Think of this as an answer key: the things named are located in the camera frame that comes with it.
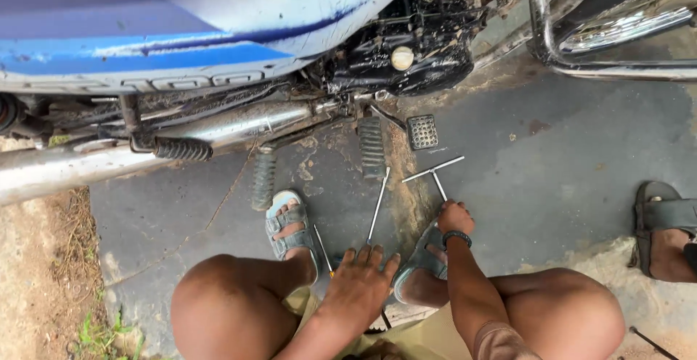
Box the studded metal brake pedal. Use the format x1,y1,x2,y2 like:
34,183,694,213
370,103,440,152

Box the brown shirt sleeve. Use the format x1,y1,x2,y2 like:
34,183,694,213
473,321,542,360

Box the khaki shorts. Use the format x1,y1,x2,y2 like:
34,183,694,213
282,286,461,360

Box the person's left hand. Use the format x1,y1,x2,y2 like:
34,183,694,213
320,244,402,332

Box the chrome exhaust pipe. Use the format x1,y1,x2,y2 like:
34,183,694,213
0,98,357,206

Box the black wristband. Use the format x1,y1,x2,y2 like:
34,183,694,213
441,230,473,250

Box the thin black rod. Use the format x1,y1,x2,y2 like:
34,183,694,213
628,326,681,360

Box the person's right leg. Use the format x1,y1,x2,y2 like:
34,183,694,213
400,243,626,360

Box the black motorcycle engine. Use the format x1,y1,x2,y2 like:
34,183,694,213
318,0,537,98

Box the patch of green grass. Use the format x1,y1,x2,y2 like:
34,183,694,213
68,289,147,360

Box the long metal screwdriver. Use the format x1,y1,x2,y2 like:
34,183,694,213
366,166,391,245

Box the ribbed rubber kick-start lever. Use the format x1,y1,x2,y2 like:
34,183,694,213
250,147,279,212

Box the chrome crash guard bar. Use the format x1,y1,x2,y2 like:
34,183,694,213
474,0,697,83

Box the ribbed rubber rider footrest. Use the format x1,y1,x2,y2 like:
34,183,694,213
356,115,388,180

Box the blue motorcycle body panel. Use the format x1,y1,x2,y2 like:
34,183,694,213
0,0,432,95

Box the person's left leg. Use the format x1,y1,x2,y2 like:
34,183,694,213
170,199,318,360

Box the metal T-handle wrench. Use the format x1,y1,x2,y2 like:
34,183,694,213
402,155,466,204

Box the grey right sandal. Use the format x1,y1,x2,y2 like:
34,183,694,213
392,220,451,304

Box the person's right hand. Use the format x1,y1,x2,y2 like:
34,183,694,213
437,199,476,236

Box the person's leg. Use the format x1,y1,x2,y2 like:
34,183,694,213
170,199,318,360
400,243,626,360

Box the grey left sandal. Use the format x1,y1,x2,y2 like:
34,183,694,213
265,188,320,283

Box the grey sandal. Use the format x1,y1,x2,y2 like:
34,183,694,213
265,188,320,283
392,220,451,304

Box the short thin screwdriver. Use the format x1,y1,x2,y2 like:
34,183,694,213
313,224,334,279

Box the black rubber pillion footrest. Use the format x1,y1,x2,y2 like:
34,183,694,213
130,134,214,163

